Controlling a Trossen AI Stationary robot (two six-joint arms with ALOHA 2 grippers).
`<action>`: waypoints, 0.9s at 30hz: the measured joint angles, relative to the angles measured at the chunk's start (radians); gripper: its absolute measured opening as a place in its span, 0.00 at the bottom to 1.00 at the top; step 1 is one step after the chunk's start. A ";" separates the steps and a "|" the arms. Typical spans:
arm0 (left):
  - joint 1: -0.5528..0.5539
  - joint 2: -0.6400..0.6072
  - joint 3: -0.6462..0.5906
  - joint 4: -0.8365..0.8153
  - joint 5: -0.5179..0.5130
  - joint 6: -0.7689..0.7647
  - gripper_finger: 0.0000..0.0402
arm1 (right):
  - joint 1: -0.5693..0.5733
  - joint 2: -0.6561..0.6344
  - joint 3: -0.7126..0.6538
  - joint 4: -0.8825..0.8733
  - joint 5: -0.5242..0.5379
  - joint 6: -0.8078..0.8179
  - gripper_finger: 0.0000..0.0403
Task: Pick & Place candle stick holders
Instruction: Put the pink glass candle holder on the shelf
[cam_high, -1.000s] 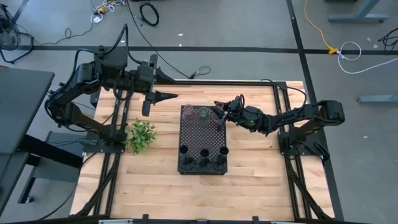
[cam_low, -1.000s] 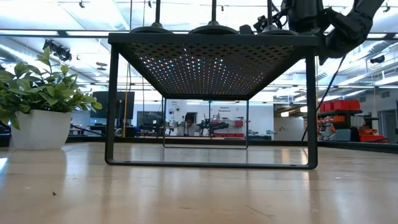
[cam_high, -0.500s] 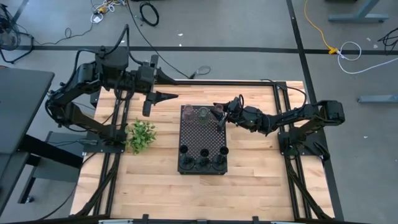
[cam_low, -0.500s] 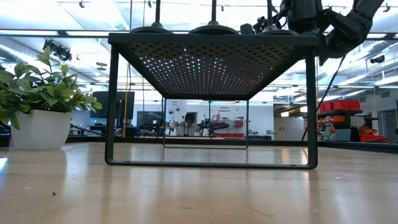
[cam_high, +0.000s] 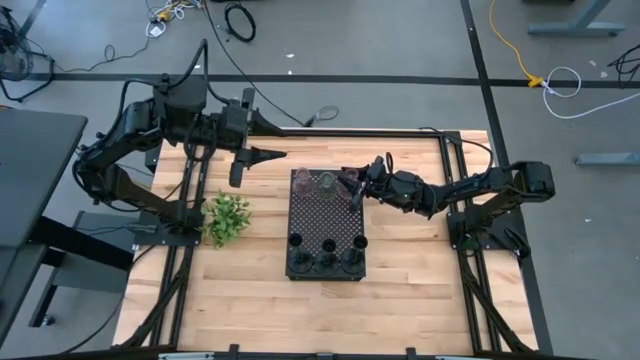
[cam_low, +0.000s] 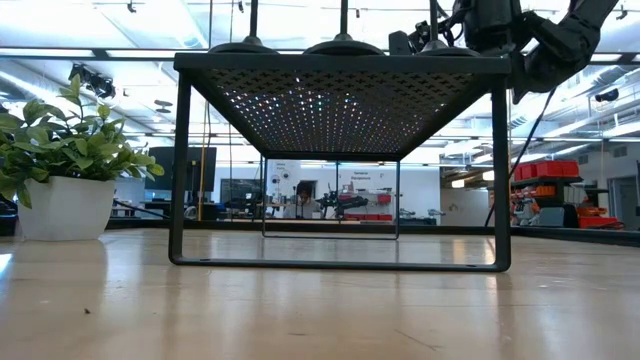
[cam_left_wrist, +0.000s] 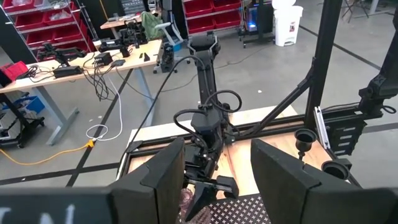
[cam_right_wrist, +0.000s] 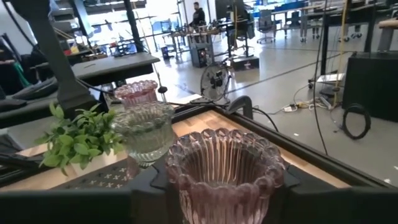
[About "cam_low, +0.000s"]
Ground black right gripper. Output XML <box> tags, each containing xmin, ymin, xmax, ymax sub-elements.
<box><xmin>388</xmin><ymin>0</ymin><xmax>526</xmax><ymax>56</ymax></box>

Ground tall black candlestick holder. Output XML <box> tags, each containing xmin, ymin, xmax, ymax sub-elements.
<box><xmin>414</xmin><ymin>0</ymin><xmax>481</xmax><ymax>57</ymax></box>
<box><xmin>207</xmin><ymin>0</ymin><xmax>277</xmax><ymax>55</ymax></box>
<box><xmin>303</xmin><ymin>0</ymin><xmax>385</xmax><ymax>56</ymax></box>

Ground black perforated metal shelf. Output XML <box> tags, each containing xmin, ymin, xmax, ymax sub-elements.
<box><xmin>168</xmin><ymin>52</ymin><xmax>512</xmax><ymax>274</ymax></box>

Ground person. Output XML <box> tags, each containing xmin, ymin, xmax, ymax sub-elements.
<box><xmin>284</xmin><ymin>180</ymin><xmax>324</xmax><ymax>220</ymax></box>

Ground black shelving unit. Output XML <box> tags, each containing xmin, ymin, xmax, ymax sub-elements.
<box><xmin>509</xmin><ymin>174</ymin><xmax>584</xmax><ymax>229</ymax></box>

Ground black computer monitor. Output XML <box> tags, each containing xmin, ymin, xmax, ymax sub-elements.
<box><xmin>144</xmin><ymin>145</ymin><xmax>218</xmax><ymax>192</ymax></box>
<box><xmin>219</xmin><ymin>178</ymin><xmax>264</xmax><ymax>204</ymax></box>

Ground orange red storage bins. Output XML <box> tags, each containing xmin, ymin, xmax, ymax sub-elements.
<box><xmin>577</xmin><ymin>205</ymin><xmax>624</xmax><ymax>230</ymax></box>

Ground black spotlight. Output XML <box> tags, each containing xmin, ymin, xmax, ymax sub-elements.
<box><xmin>68</xmin><ymin>62</ymin><xmax>117</xmax><ymax>100</ymax></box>

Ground green plant in white pot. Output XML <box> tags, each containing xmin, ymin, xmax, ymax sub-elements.
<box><xmin>0</xmin><ymin>73</ymin><xmax>166</xmax><ymax>242</ymax></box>

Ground black aluminium table frame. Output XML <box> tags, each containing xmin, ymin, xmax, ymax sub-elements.
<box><xmin>0</xmin><ymin>217</ymin><xmax>640</xmax><ymax>247</ymax></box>

